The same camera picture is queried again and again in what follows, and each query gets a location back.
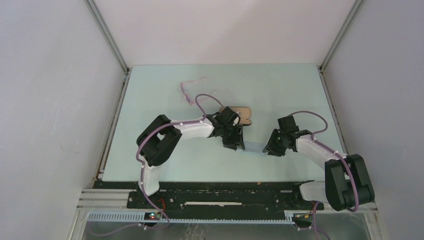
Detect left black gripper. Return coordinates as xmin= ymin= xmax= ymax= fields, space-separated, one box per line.
xmin=220 ymin=123 xmax=245 ymax=151

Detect blue cleaning cloth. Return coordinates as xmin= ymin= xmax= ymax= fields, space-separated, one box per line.
xmin=242 ymin=141 xmax=267 ymax=156

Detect pink transparent sunglasses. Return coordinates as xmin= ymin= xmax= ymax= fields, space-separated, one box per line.
xmin=180 ymin=76 xmax=208 ymax=106

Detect black glasses case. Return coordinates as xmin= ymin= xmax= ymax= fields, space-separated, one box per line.
xmin=215 ymin=106 xmax=252 ymax=127

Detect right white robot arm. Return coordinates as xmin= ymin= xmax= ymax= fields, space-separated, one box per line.
xmin=263 ymin=115 xmax=375 ymax=212

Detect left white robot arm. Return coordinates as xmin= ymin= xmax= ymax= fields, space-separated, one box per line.
xmin=136 ymin=106 xmax=252 ymax=208

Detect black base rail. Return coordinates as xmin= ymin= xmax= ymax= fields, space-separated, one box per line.
xmin=94 ymin=180 xmax=332 ymax=221

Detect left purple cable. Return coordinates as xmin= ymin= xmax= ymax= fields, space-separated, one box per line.
xmin=89 ymin=93 xmax=229 ymax=237

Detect right corner frame post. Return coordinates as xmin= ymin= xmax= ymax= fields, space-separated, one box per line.
xmin=319 ymin=0 xmax=365 ymax=72

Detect corner frame post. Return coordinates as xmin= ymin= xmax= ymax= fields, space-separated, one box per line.
xmin=84 ymin=0 xmax=130 ymax=74
xmin=319 ymin=0 xmax=365 ymax=72

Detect aluminium frame extrusion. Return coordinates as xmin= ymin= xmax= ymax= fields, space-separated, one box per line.
xmin=66 ymin=188 xmax=132 ymax=240

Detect slotted cable duct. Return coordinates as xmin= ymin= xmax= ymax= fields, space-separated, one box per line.
xmin=86 ymin=211 xmax=301 ymax=224

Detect left corner frame post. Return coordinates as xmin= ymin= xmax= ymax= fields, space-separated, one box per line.
xmin=84 ymin=0 xmax=130 ymax=74

